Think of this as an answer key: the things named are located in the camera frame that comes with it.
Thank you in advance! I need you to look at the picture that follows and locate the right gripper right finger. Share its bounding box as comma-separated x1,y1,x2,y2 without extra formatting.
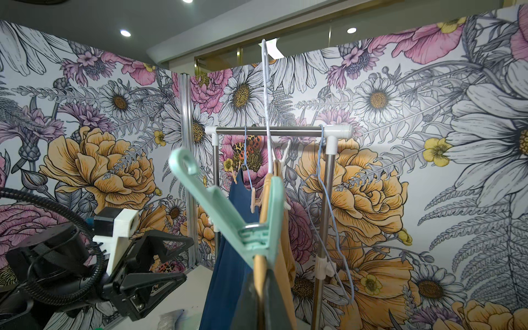
262,269,292,330

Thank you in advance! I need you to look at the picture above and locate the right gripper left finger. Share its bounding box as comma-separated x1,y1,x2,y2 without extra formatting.
230,272,259,330

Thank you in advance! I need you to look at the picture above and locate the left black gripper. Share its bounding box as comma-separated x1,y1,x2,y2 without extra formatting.
103,230,194,321

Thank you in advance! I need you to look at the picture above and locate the tan t-shirt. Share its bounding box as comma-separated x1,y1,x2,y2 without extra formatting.
252,160,298,330

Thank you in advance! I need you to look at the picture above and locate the light blue wire hanger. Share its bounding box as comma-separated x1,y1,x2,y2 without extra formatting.
303,125,354,307

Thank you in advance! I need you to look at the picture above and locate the teal clothespin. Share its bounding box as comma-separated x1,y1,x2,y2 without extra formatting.
169,148,285,269

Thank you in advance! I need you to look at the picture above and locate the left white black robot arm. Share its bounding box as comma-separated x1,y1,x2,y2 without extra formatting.
1,224,194,329

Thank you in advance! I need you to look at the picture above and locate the light blue hanger navy shirt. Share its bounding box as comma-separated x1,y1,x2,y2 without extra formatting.
243,125,254,190

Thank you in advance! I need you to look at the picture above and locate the dark navy t-shirt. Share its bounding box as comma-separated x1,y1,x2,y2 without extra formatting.
199,173,259,330

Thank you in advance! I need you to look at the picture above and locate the clear plastic bag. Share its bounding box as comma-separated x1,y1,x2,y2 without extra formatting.
157,309,185,330

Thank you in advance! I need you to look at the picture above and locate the tan clothespin on navy shirt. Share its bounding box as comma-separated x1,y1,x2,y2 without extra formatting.
231,168,239,184

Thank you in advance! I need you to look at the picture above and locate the metal clothes rack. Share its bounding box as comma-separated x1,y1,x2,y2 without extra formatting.
205,125,360,329

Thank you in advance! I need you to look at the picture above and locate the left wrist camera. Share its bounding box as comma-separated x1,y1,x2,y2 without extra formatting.
93,207,140,276

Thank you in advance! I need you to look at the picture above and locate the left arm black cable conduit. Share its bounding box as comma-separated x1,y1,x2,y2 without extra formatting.
0,187,107,307

